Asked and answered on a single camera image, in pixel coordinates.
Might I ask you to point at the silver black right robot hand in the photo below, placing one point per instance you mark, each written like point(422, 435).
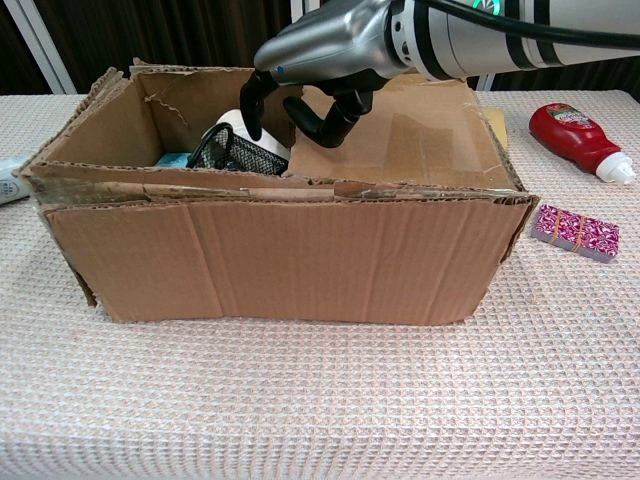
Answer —
point(320, 45)

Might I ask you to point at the brown cardboard box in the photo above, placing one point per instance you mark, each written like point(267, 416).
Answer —
point(325, 260)

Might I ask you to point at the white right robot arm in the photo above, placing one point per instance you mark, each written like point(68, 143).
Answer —
point(475, 50)

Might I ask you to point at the white rounded container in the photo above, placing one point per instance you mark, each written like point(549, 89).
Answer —
point(227, 119)

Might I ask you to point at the black mesh pen holder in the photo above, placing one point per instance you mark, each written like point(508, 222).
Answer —
point(235, 152)

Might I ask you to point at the light blue packet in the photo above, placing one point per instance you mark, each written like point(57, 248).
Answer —
point(172, 160)

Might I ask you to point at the yellow sponge block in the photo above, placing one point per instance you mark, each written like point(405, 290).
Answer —
point(497, 125)

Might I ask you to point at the red ketchup bottle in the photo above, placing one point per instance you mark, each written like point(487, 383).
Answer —
point(570, 135)

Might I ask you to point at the pink patterned card pack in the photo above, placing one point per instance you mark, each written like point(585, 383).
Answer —
point(575, 232)

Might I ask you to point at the white blue spray can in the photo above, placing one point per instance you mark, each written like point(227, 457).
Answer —
point(10, 187)

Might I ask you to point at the beige waffle tablecloth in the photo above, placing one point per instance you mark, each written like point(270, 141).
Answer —
point(320, 400)

